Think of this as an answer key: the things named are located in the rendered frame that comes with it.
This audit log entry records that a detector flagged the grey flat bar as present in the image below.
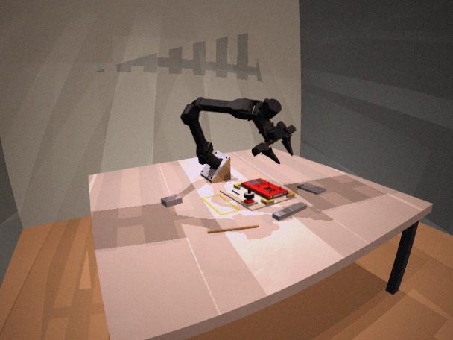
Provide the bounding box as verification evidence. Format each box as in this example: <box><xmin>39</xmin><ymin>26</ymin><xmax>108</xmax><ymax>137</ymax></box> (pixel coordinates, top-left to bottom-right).
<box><xmin>273</xmin><ymin>201</ymin><xmax>307</xmax><ymax>221</ymax></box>

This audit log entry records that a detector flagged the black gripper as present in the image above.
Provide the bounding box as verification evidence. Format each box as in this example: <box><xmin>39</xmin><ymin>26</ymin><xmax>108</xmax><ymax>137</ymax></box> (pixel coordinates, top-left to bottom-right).
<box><xmin>252</xmin><ymin>121</ymin><xmax>297</xmax><ymax>164</ymax></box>

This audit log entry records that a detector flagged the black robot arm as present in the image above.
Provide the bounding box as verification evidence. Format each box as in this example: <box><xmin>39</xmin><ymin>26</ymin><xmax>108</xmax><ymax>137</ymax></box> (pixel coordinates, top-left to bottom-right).
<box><xmin>181</xmin><ymin>97</ymin><xmax>287</xmax><ymax>170</ymax></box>

